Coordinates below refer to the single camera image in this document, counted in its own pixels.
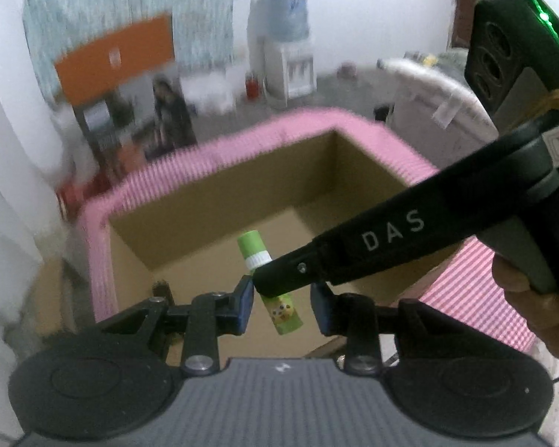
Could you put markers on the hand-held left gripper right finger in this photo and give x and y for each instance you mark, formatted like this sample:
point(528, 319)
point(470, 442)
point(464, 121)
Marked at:
point(320, 309)

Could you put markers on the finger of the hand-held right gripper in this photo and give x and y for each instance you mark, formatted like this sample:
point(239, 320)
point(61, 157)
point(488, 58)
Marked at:
point(284, 274)

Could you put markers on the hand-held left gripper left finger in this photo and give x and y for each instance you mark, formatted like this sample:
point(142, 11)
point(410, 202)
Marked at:
point(245, 306)

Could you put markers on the green glue stick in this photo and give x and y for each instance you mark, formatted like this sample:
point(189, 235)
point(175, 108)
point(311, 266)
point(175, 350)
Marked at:
point(286, 317)

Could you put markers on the brown cardboard box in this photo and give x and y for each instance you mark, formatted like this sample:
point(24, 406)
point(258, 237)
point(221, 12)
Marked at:
point(205, 223)

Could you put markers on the person's right hand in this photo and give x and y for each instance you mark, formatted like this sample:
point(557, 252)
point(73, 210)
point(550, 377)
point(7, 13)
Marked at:
point(549, 316)

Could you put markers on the white mattress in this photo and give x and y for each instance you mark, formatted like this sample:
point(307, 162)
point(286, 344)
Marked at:
point(442, 102)

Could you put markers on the pink checked tablecloth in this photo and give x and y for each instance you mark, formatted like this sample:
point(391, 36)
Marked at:
point(475, 298)

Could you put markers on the small red bottle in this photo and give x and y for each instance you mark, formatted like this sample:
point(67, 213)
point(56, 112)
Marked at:
point(252, 87)

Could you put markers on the white water dispenser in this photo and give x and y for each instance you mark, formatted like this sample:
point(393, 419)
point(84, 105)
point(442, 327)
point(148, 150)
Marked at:
point(291, 72)

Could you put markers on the orange appliance carton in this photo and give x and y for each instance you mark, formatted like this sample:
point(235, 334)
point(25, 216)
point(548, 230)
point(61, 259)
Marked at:
point(116, 53)

